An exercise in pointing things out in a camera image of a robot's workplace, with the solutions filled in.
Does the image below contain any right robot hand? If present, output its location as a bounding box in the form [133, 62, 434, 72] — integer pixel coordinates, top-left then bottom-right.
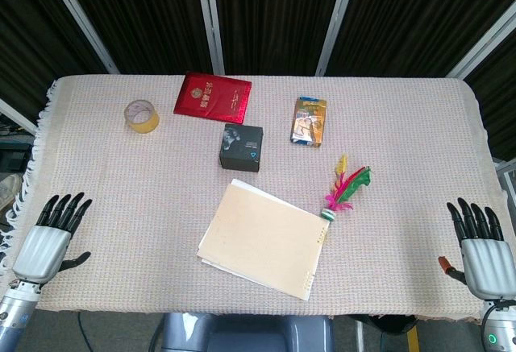
[438, 197, 516, 301]

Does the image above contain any beige woven tablecloth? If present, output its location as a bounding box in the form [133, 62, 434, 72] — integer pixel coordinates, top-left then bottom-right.
[0, 74, 506, 324]

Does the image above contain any yellow tape roll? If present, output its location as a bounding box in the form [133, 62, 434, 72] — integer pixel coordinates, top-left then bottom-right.
[123, 99, 160, 134]

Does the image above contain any orange blue packet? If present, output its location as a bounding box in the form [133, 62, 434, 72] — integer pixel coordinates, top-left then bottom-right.
[289, 96, 328, 148]

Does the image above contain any black cardboard box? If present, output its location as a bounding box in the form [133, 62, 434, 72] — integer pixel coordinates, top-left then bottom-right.
[218, 123, 264, 173]

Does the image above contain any red certificate booklet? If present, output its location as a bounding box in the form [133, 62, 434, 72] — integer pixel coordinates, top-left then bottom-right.
[173, 71, 253, 125]

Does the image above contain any cream paper folder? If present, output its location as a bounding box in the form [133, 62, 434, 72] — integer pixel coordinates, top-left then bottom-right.
[196, 178, 330, 303]

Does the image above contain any colourful feather shuttlecock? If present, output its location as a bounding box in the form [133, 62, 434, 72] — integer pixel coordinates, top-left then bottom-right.
[321, 153, 373, 222]

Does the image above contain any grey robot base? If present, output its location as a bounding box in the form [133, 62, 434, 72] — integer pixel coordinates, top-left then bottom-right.
[149, 312, 335, 352]

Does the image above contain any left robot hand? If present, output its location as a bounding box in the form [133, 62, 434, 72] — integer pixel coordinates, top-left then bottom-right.
[11, 192, 93, 285]

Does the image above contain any black folding screen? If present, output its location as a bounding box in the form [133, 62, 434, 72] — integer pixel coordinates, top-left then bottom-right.
[0, 0, 516, 164]

